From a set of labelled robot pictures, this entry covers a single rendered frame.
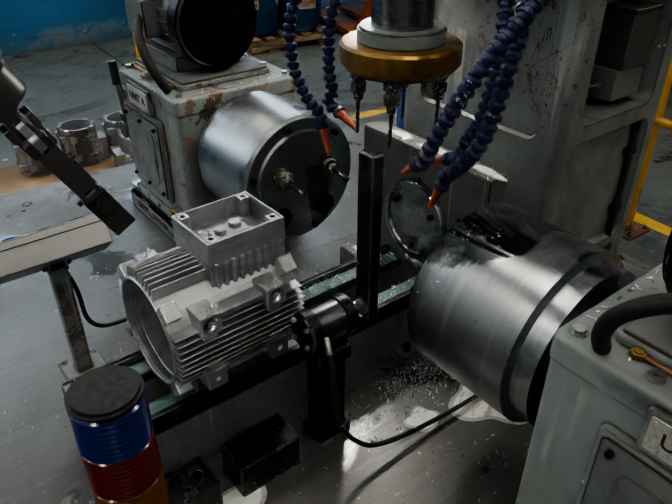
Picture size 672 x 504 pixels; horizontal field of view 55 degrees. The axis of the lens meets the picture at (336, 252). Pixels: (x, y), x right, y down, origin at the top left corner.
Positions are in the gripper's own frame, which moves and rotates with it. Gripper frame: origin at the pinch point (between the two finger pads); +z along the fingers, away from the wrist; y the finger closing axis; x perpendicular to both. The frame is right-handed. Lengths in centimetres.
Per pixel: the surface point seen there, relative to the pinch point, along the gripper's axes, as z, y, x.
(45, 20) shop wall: 149, 548, -72
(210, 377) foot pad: 20.8, -15.8, 6.5
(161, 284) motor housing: 9.4, -9.0, 2.1
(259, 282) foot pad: 17.4, -13.3, -7.0
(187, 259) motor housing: 10.9, -7.1, -2.5
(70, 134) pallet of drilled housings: 105, 250, -10
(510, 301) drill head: 22, -41, -25
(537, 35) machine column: 20, -16, -63
